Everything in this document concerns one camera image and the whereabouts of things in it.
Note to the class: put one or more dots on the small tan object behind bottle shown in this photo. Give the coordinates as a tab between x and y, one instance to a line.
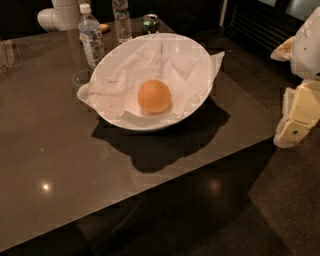
104	28

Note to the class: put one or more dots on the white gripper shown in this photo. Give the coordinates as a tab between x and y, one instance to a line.
307	50

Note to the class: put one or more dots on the green metal can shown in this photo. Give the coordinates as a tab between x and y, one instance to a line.
150	24

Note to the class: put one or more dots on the orange fruit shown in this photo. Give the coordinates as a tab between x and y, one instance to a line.
154	96

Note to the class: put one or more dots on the dark slatted furniture background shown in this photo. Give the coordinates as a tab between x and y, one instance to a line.
263	22

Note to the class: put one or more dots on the white crumpled paper liner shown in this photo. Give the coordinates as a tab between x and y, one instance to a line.
133	76

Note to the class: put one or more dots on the clear glass at left edge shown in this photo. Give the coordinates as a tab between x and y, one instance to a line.
9	55

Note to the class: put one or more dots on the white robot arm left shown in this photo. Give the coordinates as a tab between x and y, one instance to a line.
61	15

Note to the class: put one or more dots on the clear water bottle rear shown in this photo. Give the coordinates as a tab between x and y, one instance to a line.
122	20

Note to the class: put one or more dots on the white bowl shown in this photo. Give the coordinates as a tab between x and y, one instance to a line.
151	125

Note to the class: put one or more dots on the clear water bottle white cap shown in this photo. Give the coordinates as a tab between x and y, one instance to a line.
91	36

